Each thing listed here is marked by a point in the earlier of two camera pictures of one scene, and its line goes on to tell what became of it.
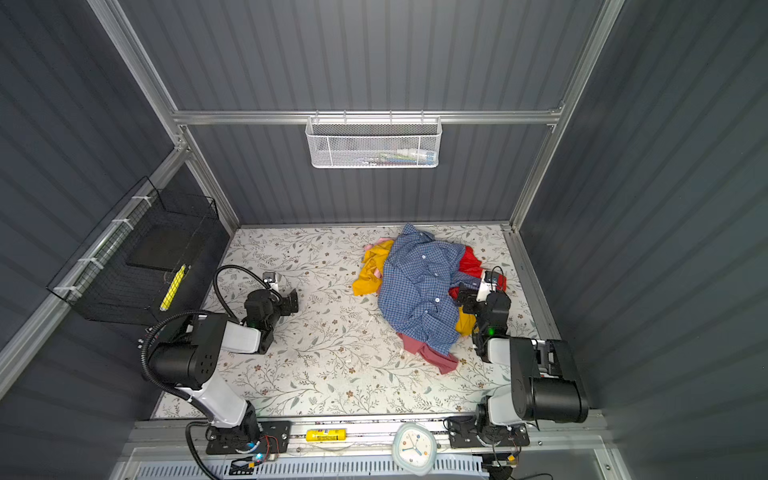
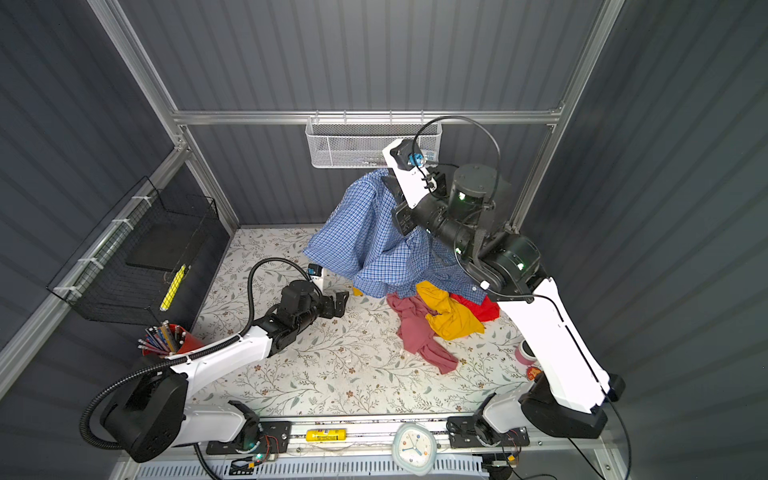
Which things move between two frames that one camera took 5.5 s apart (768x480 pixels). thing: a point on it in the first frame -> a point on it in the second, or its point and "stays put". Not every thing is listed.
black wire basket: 140,265 stays put
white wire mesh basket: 373,142 stays put
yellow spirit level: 328,434 stays put
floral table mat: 338,356 stays put
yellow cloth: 367,283 -> 453,321
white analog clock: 414,448 stays put
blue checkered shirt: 419,285 -> 359,239
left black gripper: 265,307 -> 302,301
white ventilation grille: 307,469 stays put
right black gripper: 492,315 -> 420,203
